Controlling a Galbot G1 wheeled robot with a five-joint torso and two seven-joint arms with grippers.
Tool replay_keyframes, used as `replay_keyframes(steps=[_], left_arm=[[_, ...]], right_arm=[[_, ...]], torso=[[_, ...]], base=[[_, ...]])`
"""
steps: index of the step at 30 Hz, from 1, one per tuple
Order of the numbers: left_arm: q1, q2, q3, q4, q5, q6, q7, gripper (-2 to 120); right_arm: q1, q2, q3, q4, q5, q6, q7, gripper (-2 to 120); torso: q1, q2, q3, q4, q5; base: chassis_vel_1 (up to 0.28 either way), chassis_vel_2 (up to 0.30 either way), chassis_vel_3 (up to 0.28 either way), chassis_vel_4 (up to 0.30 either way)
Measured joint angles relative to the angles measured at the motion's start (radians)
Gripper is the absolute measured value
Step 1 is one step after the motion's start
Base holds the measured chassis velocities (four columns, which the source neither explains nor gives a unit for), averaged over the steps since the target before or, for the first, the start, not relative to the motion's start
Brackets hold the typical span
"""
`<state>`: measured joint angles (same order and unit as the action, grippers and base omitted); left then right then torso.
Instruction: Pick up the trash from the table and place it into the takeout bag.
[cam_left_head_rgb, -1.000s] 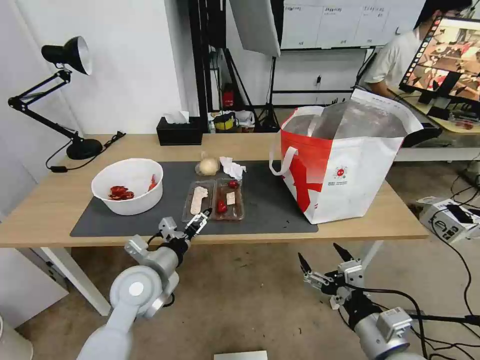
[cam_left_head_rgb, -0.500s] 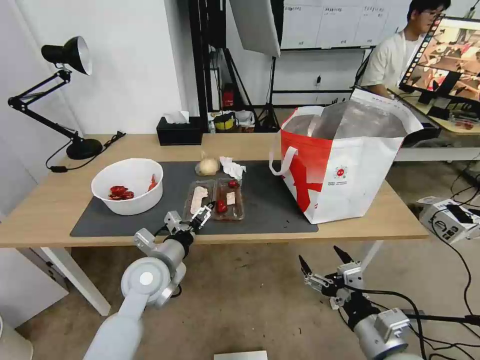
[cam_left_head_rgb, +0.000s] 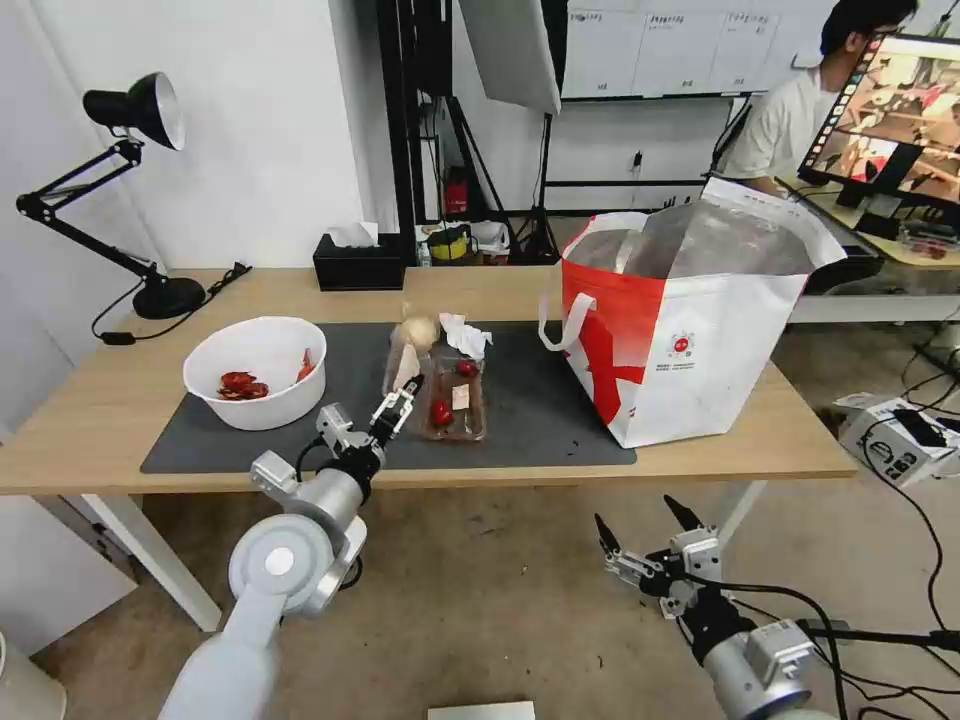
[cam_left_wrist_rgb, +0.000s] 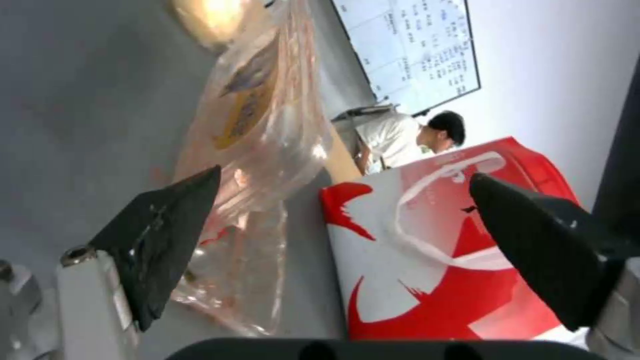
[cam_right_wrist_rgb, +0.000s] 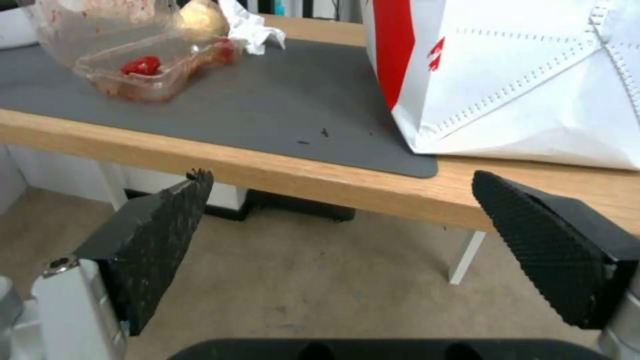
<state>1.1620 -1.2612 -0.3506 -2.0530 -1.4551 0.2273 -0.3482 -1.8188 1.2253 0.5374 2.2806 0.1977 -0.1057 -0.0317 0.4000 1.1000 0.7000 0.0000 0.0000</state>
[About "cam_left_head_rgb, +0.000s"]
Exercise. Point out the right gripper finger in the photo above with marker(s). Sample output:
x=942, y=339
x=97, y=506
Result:
x=611, y=546
x=686, y=521

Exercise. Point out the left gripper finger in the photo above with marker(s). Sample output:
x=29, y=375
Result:
x=403, y=420
x=386, y=406

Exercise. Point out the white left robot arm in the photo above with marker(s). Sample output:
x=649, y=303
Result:
x=255, y=600

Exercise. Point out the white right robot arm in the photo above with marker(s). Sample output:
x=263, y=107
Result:
x=757, y=675

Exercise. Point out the red and white takeout bag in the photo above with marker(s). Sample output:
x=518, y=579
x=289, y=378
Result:
x=705, y=352

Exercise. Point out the red strawberry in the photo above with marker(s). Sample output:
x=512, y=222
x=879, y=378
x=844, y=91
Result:
x=467, y=368
x=440, y=412

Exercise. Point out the crumpled clear plastic wrapper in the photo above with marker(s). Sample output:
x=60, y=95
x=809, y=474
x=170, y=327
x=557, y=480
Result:
x=405, y=369

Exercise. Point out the white table leg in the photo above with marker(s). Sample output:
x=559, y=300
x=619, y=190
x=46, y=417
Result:
x=739, y=517
x=157, y=559

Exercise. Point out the small pink paper label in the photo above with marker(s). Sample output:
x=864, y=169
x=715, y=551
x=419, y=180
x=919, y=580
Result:
x=459, y=397

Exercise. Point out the dark grey table mat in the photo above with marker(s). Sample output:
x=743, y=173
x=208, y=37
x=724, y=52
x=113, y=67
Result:
x=300, y=450

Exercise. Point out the clear plastic food tray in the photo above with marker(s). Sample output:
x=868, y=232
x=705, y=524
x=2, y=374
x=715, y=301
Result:
x=469, y=416

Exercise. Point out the round beige bun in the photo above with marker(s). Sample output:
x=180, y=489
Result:
x=417, y=331

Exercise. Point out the red food scraps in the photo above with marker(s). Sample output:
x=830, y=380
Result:
x=306, y=367
x=241, y=386

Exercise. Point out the crumpled white napkin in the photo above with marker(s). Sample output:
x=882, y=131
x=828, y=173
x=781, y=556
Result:
x=465, y=336

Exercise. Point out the black tissue box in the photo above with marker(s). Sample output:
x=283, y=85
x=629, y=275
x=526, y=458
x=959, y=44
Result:
x=358, y=268

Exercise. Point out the white round bowl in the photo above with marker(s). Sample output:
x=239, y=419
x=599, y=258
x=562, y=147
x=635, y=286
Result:
x=255, y=352

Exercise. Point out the white tissue sheet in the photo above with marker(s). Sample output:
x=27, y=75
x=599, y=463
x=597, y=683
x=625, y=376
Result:
x=354, y=236

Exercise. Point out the yellow and black container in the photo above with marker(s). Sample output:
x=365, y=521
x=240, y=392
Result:
x=448, y=244

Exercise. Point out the black stand leg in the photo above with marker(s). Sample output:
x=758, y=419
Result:
x=885, y=637

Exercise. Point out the white robot front shell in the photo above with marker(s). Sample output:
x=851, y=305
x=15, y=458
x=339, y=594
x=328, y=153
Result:
x=481, y=710

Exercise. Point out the red canister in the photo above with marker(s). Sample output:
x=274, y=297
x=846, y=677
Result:
x=456, y=196

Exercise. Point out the printed cardboard box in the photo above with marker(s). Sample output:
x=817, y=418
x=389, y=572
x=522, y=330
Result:
x=896, y=446

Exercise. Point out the black light stand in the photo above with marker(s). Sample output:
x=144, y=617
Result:
x=536, y=217

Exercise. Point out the black desk lamp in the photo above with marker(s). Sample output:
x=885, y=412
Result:
x=169, y=296

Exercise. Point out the white drawer cabinet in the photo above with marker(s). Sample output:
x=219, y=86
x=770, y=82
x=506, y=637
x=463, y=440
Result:
x=90, y=555

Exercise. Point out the black metal rack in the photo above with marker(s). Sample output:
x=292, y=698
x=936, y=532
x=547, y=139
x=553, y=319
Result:
x=409, y=112

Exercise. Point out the light wooden side desk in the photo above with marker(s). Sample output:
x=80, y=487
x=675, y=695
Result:
x=900, y=289

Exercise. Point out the white softbox light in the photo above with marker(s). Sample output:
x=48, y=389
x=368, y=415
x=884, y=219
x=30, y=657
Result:
x=510, y=52

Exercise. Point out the person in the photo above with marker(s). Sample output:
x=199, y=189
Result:
x=780, y=127

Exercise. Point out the white round bin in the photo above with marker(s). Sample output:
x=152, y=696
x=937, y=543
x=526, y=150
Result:
x=26, y=682

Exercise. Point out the white whiteboard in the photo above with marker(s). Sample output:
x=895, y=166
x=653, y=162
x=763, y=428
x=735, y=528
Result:
x=675, y=52

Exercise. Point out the computer monitor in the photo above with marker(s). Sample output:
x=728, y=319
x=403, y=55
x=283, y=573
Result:
x=885, y=97

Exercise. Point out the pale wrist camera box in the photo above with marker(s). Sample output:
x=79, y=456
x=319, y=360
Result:
x=697, y=553
x=334, y=424

